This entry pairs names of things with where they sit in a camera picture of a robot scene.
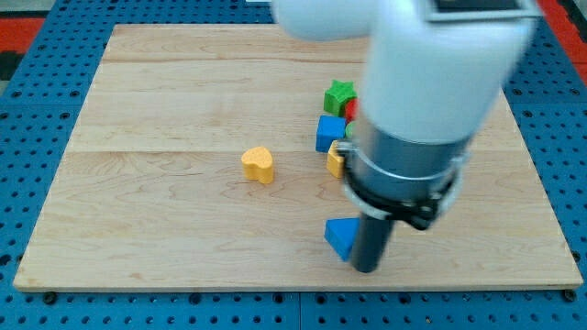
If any wooden board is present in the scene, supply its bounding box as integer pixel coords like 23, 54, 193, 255
13, 25, 583, 292

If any red circle block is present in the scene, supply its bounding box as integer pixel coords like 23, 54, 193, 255
345, 98, 359, 124

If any yellow heart block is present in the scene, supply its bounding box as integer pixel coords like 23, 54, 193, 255
241, 146, 274, 184

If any blue cube block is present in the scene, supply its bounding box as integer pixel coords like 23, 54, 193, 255
315, 115, 346, 153

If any green star block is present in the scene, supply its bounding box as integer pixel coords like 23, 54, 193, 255
323, 80, 357, 117

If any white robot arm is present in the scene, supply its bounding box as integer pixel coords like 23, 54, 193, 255
271, 0, 541, 230

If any blue triangle block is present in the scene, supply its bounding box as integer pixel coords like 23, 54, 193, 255
324, 217, 359, 262

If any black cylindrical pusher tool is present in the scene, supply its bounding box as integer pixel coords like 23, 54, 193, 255
349, 214, 394, 273

